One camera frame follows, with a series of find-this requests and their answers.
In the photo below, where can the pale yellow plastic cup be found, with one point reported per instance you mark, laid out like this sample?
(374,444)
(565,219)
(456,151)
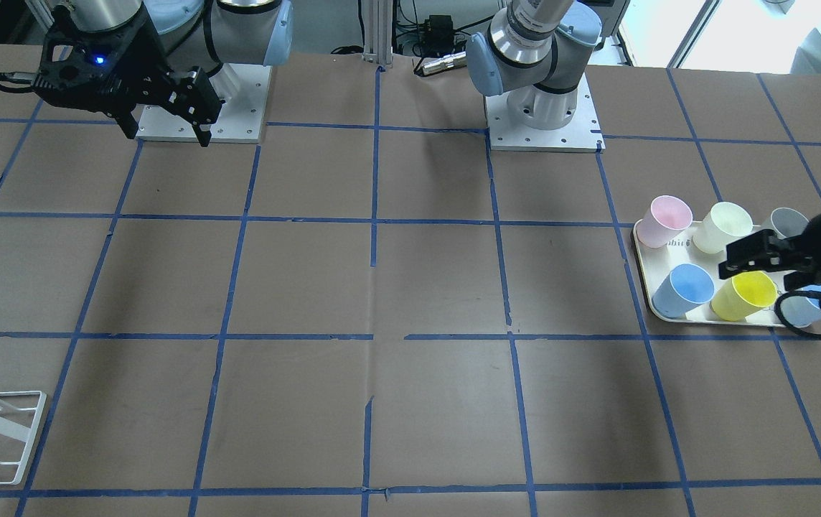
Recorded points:
(725,223)

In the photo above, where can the blue plastic cup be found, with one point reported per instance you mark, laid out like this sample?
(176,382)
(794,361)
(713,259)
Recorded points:
(685,288)
(801,312)

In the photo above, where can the pink plastic cup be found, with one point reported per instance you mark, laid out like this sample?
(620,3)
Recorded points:
(666,218)

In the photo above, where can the blue plastic cup near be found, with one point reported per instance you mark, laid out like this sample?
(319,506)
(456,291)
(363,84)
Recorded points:
(685,288)

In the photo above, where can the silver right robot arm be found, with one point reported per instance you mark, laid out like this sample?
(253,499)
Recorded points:
(237,44)

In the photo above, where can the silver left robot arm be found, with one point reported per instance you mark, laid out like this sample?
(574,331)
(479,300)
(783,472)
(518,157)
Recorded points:
(544,46)

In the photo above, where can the cream serving tray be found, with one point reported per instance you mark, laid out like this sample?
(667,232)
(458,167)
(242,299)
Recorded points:
(654,264)

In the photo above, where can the blue plastic cup far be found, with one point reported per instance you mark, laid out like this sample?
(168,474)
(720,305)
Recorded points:
(801,312)

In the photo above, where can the grey plastic cup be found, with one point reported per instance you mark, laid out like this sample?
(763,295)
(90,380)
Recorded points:
(786,222)

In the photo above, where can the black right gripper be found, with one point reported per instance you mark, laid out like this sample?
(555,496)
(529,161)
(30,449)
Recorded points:
(143,59)

